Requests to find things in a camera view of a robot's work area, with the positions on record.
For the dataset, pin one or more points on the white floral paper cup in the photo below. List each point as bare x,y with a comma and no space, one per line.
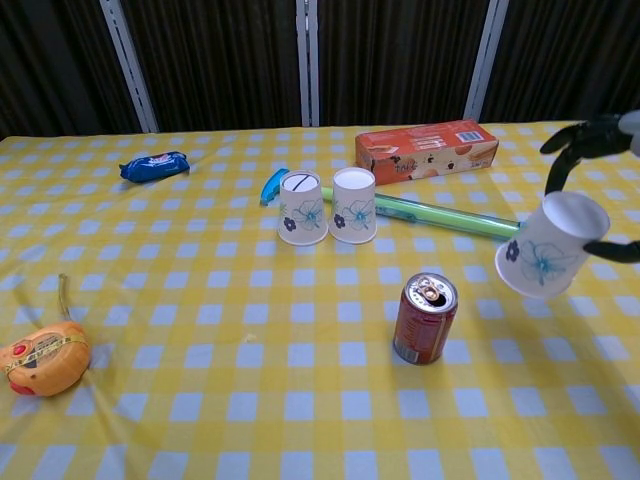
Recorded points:
550,250
355,210

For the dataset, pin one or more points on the green blue water pump toy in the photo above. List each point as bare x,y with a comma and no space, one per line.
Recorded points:
440,212

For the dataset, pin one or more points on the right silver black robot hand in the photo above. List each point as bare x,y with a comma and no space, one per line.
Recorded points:
590,132

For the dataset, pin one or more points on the white partition post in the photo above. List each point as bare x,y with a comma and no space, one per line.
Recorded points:
130,65
485,60
307,60

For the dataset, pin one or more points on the paper cup with black line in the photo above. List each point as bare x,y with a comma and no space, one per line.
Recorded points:
301,215

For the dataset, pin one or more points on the orange tape measure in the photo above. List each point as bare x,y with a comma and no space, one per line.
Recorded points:
47,360

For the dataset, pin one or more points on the orange cardboard snack box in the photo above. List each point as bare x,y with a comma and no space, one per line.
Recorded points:
425,150

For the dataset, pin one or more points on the red soda can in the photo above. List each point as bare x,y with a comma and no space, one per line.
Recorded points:
425,325

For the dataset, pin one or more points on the yellow white checked tablecloth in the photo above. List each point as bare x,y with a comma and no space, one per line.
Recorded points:
300,400

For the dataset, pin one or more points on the blue snack packet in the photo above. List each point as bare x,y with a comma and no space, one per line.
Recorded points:
155,166

